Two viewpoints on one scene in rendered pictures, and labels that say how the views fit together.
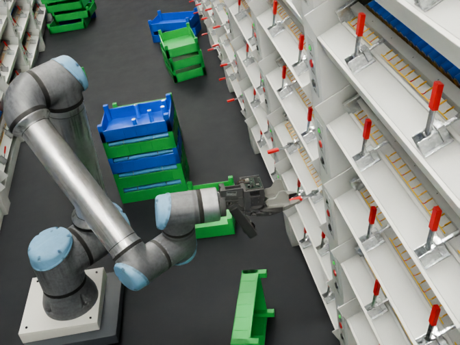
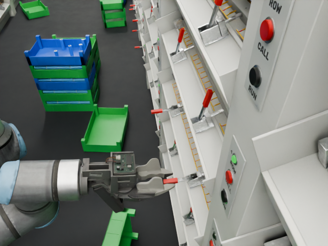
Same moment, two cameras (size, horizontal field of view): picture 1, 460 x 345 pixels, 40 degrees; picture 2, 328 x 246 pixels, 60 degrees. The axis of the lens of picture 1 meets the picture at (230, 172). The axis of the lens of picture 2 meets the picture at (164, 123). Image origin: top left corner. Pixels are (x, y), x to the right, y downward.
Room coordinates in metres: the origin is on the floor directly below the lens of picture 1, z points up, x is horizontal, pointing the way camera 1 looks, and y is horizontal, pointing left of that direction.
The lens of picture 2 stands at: (0.94, -0.10, 1.12)
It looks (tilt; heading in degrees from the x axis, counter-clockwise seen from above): 43 degrees down; 355
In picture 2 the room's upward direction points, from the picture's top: straight up
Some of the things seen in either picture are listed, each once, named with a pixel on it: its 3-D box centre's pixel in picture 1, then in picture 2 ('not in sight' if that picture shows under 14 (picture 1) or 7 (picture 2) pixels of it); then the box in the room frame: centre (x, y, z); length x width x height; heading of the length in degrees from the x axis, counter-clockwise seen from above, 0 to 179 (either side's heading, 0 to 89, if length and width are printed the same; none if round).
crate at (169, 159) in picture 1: (146, 148); (66, 74); (2.41, 0.34, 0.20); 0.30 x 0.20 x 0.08; 85
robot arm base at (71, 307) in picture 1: (67, 289); not in sight; (1.65, 0.63, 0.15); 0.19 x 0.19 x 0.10
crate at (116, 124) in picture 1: (137, 117); (60, 49); (2.41, 0.34, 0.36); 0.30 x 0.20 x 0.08; 85
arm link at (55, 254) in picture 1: (57, 259); not in sight; (1.65, 0.62, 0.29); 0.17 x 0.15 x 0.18; 128
